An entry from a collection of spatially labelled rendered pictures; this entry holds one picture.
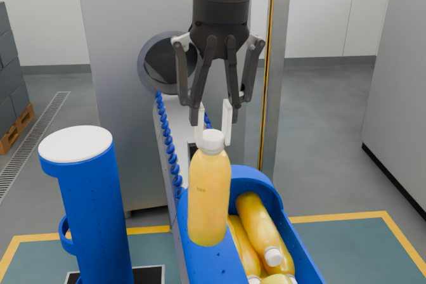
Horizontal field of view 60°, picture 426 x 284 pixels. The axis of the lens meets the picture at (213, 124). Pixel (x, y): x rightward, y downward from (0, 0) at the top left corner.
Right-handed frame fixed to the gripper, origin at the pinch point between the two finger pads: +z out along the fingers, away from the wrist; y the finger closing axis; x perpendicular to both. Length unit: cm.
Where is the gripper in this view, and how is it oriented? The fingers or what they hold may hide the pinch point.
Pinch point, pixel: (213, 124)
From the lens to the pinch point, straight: 58.5
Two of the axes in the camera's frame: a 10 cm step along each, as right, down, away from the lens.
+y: -9.7, 0.6, -2.2
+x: 2.2, 5.0, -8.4
